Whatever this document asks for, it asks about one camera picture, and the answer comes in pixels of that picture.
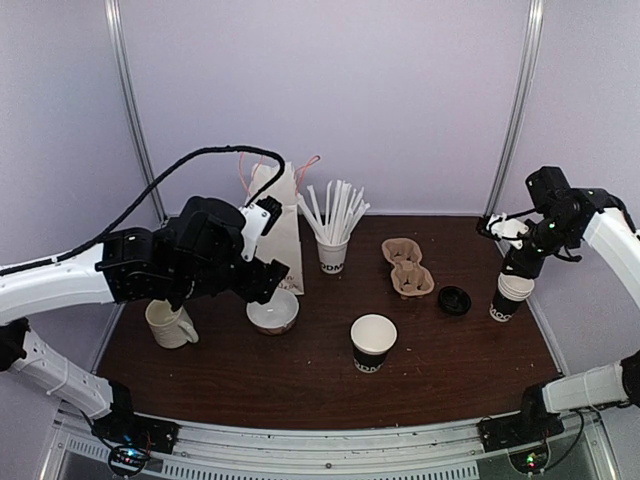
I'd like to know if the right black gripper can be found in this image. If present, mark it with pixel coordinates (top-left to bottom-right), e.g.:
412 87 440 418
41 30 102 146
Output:
501 213 575 279

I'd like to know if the stack of paper cups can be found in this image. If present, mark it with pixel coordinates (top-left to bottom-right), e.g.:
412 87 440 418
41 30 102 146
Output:
489 273 535 322

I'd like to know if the black plastic cup lid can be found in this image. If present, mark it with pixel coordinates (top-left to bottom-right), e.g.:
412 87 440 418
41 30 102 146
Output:
437 286 472 316

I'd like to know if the black paper coffee cup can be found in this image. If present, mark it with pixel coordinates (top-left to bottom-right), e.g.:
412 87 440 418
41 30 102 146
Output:
350 314 398 374

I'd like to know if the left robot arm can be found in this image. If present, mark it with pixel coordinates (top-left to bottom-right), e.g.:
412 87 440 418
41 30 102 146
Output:
1 196 289 444

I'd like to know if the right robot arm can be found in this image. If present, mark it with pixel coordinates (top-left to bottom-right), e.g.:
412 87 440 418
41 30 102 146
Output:
492 166 639 442

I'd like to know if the white paper takeout bag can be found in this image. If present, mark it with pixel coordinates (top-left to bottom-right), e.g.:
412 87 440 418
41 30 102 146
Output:
256 155 321 295

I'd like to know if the white ceramic bowl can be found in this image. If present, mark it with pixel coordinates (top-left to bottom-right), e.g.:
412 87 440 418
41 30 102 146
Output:
246 289 299 335

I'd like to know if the white cup holding straws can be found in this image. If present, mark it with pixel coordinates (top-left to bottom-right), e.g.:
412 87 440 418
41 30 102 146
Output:
316 237 349 275

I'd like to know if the wrapped white straws bundle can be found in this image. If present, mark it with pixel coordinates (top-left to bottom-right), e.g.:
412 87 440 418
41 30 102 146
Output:
296 180 370 246

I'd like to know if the cardboard cup carrier tray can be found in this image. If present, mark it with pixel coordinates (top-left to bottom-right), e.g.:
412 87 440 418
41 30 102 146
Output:
381 238 435 299

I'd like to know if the cream ceramic mug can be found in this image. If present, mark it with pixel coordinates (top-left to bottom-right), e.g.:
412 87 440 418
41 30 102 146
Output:
145 300 199 349

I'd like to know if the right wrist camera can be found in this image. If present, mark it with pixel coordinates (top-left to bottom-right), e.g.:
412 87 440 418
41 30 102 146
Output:
476 213 529 250

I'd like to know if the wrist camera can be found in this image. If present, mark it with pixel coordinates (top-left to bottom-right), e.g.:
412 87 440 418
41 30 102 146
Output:
476 213 529 250
239 196 283 262

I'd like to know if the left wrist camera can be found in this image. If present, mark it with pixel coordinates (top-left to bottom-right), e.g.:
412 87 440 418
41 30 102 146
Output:
239 196 283 262

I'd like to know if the right aluminium corner post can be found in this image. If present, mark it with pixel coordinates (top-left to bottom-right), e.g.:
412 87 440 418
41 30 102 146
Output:
484 0 545 216

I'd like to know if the aluminium corner post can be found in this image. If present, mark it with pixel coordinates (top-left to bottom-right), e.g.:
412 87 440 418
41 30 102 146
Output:
103 0 169 224
484 0 545 216

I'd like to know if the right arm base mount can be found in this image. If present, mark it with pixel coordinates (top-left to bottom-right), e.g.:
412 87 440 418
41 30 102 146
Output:
477 384 565 476

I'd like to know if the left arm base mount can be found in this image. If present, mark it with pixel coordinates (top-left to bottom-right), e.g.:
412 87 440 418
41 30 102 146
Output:
83 414 180 479

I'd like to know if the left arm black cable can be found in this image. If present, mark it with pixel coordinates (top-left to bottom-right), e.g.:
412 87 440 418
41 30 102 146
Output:
0 144 287 276

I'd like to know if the left aluminium corner post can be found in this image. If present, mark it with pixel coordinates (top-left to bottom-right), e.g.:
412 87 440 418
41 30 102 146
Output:
103 0 169 224

